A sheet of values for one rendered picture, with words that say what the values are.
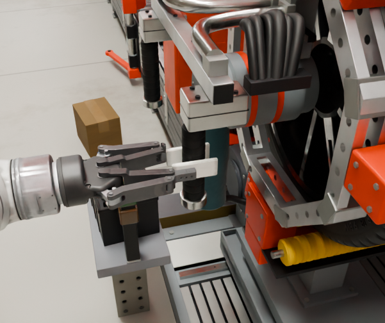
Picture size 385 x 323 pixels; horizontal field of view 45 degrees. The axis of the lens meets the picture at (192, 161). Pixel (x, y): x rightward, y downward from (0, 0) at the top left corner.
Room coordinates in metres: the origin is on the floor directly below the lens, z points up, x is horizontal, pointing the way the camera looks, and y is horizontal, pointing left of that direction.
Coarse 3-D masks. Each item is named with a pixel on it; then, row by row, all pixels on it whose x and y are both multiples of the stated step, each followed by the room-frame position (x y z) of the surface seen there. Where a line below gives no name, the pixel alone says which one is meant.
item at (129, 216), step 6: (120, 210) 0.72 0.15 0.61; (126, 210) 0.72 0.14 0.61; (132, 210) 0.72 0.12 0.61; (120, 216) 0.72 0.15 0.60; (126, 216) 0.72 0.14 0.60; (132, 216) 0.72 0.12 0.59; (138, 216) 0.73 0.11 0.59; (120, 222) 0.72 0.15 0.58; (126, 222) 0.72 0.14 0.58; (132, 222) 0.72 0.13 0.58
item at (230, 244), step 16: (224, 240) 1.07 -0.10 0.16; (240, 240) 1.08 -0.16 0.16; (224, 256) 1.06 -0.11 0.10; (240, 256) 1.02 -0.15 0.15; (240, 272) 0.93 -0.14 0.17; (240, 288) 0.92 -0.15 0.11; (256, 288) 0.89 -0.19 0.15; (256, 304) 0.84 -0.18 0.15; (256, 320) 0.80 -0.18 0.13; (272, 320) 0.78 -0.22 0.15
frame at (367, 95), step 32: (352, 32) 0.62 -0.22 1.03; (384, 32) 0.63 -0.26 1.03; (352, 64) 0.59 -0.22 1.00; (384, 64) 0.59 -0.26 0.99; (352, 96) 0.57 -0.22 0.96; (384, 96) 0.56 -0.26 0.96; (256, 128) 0.97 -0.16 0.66; (352, 128) 0.56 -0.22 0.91; (384, 128) 0.56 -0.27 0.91; (256, 160) 0.88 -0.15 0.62; (288, 192) 0.78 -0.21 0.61; (288, 224) 0.68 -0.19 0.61
